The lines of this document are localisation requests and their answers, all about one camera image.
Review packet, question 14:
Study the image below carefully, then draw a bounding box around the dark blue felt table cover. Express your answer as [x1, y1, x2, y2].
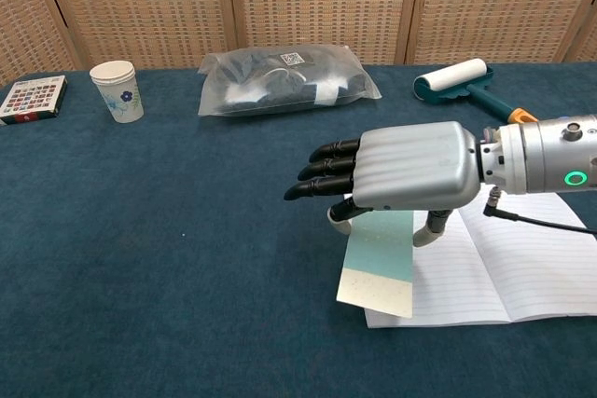
[0, 62, 597, 398]

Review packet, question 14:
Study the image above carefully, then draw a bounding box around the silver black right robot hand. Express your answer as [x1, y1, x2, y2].
[283, 120, 481, 249]

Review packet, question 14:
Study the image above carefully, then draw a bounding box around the plastic bag with black clothing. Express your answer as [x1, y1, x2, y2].
[197, 44, 382, 118]

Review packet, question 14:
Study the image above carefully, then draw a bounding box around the open lined white notebook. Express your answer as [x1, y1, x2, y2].
[342, 183, 597, 329]

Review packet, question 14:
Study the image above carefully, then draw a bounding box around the white flower print paper cup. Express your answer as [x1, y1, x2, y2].
[89, 60, 145, 125]

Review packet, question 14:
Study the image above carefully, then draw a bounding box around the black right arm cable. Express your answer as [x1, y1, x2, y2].
[483, 186, 597, 236]

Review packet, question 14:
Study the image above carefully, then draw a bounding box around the light blue tasselled bookmark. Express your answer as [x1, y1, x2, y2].
[334, 209, 415, 320]

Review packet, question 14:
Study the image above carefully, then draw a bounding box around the colourful picture card box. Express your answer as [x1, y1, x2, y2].
[0, 75, 68, 128]

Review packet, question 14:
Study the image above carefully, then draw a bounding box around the teal lint roller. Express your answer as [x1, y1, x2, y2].
[412, 57, 537, 125]

